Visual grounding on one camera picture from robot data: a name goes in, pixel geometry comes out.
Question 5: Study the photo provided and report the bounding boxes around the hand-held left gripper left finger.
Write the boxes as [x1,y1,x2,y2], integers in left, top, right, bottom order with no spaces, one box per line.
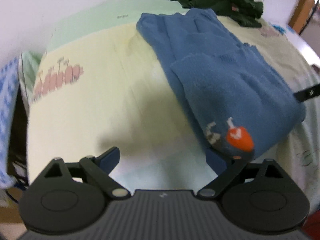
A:
[44,146,130,200]

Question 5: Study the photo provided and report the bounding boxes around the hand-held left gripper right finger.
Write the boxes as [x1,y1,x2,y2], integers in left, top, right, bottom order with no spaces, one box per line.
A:
[197,149,287,200]

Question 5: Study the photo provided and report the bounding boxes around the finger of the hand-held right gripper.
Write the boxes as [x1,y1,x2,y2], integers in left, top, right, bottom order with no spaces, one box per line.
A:
[294,84,320,103]

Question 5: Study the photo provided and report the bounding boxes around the blue fleece garment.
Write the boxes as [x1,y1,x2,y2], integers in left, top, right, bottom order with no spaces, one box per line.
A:
[136,8,307,160]

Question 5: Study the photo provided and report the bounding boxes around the small white table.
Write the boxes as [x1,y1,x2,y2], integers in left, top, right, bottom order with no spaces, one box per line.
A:
[272,24,320,65]

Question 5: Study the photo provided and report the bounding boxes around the pastel printed bed blanket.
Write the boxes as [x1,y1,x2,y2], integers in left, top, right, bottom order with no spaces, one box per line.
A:
[17,0,320,195]

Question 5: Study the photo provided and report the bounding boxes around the blue patterned cloth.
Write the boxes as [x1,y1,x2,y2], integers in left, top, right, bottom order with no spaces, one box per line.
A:
[0,57,20,189]

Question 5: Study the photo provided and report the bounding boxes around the light green striped pillow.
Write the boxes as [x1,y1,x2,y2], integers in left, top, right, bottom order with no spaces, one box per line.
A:
[19,51,47,105]

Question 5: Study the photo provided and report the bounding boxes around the red clothing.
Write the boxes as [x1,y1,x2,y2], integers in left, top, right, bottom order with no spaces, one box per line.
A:
[301,211,320,240]

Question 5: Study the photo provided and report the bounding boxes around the dark green garment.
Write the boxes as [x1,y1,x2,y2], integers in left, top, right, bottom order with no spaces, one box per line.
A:
[155,0,264,28]

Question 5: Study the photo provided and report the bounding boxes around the wooden door frame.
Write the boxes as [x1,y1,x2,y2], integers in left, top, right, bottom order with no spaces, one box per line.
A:
[287,0,320,34]

